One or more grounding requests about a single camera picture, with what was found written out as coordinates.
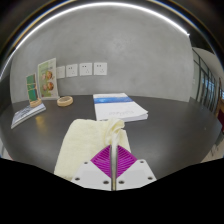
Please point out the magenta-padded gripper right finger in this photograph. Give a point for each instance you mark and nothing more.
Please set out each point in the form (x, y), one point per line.
(135, 173)

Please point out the beige masking tape roll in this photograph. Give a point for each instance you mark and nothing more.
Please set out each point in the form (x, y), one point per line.
(65, 101)

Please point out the small sign on wooden base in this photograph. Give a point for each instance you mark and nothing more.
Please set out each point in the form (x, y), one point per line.
(32, 88)

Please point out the white book with blue band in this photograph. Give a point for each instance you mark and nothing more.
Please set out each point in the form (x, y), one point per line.
(116, 108)

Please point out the tall acrylic menu sign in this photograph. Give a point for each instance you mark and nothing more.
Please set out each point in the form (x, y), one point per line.
(47, 80)

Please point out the cream terry towel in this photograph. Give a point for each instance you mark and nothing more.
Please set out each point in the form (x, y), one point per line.
(83, 143)

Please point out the black-framed glass partition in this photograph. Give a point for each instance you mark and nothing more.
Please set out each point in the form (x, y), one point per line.
(208, 86)

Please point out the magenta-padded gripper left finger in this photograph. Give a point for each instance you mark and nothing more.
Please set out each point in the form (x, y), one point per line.
(93, 175)

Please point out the grey printed magazine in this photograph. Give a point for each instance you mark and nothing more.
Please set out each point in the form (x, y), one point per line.
(26, 113)

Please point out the curved white ceiling light strip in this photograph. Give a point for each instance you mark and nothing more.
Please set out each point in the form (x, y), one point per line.
(100, 4)

